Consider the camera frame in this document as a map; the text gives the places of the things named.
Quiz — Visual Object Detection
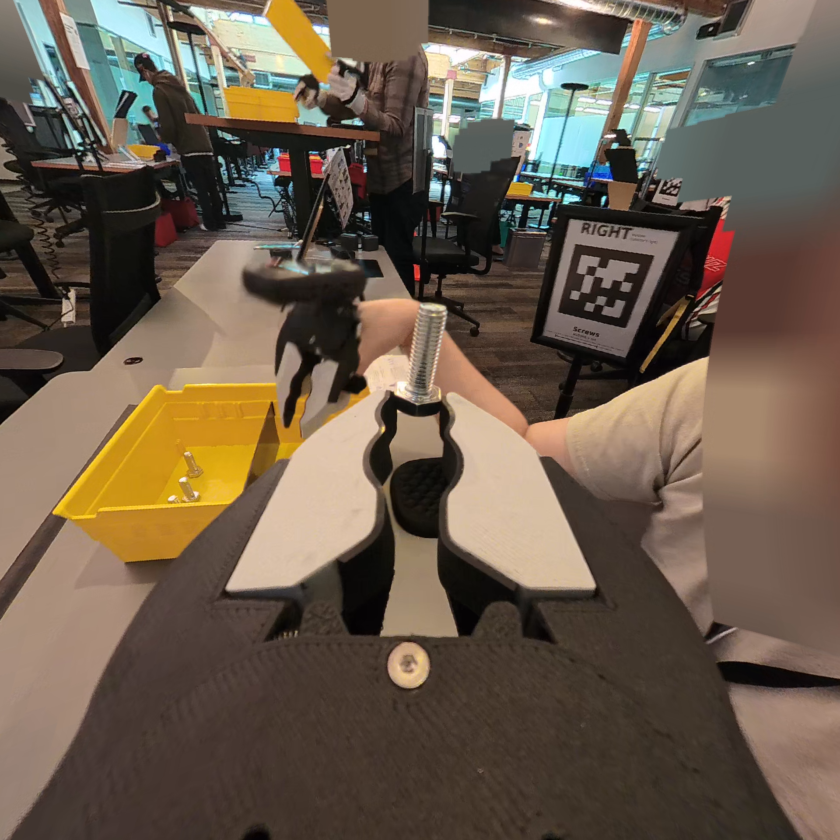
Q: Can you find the red plastic bin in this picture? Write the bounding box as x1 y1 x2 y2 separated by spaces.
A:
154 197 199 248

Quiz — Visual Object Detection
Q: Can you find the red white cloth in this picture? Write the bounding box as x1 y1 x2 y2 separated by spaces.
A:
682 196 731 317

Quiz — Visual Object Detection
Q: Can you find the grey trash bin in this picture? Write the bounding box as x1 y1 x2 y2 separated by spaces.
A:
502 227 547 270

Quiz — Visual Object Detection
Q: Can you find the black floor lamp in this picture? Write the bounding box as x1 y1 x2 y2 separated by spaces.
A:
562 81 590 198

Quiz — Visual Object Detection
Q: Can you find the wooden standing table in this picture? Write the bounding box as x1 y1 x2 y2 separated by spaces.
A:
185 113 382 238

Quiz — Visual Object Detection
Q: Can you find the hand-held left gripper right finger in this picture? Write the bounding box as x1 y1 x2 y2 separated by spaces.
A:
437 392 598 635

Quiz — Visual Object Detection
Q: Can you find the black sign stand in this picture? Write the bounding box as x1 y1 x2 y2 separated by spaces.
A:
553 351 657 421

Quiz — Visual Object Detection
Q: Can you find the person's right forearm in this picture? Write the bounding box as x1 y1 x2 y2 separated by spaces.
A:
357 298 578 476

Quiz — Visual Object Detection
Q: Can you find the yellow plastic bin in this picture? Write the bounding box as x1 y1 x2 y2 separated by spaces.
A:
262 0 337 84
222 85 301 123
54 382 370 564

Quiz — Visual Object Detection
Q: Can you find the black framed marker sign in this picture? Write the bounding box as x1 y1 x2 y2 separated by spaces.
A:
530 203 702 368

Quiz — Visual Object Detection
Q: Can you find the black textured pad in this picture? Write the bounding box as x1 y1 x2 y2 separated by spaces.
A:
390 458 462 540

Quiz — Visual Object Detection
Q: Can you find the illustrated instruction board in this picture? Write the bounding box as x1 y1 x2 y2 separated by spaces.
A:
298 147 357 249

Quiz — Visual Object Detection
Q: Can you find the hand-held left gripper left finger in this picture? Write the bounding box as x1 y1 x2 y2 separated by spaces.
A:
225 390 396 635

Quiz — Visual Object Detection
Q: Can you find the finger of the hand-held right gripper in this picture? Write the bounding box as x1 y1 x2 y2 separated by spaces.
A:
299 362 343 431
274 344 306 427

